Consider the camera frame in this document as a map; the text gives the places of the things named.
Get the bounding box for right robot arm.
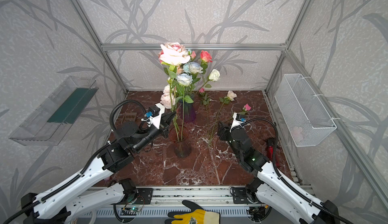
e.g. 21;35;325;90
217;114;350;224

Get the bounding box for white blue rose stem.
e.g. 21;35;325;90
176;73;194;127
183;62;204;75

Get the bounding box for white wire basket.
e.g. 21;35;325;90
275;74;337;147

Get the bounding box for clear plastic wall tray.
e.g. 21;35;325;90
9;76;99;146

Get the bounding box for coral pink rose stem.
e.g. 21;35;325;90
194;50;213;88

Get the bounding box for pile of artificial flowers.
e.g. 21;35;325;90
199;88;237;146

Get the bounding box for yellow black work glove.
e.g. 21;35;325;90
165;200;221;224

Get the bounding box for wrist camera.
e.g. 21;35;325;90
141;103;165;130
230;113;247;132

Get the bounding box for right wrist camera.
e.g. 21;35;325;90
230;113;247;132

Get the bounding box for cream white rose stem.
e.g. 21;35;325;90
197;69;220;93

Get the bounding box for large pale pink rose stem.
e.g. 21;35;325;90
158;42;192;125

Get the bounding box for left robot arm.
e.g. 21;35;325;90
5;100;176;224

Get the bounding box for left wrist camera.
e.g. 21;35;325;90
141;103;165;130

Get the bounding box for purple glass vase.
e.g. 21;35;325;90
179;100;197;123

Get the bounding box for pale pink flower stem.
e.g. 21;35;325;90
160;84;180;132

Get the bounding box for red glass vase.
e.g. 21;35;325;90
169;126;192;158

